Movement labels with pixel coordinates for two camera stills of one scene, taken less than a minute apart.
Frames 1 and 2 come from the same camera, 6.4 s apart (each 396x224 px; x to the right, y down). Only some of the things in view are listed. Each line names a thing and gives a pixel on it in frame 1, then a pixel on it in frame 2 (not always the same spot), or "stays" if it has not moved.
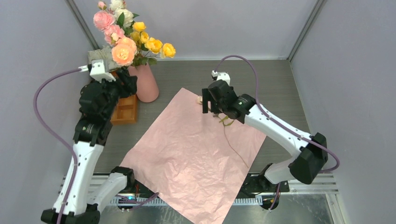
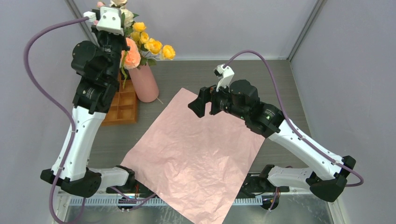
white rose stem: x=123 y=17 stays
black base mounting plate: x=255 y=186 stays
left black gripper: x=129 y=86 to x=99 y=34
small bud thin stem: x=225 y=122 to x=125 y=76
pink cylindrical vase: x=147 y=91 stays
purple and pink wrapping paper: x=197 y=161 stays
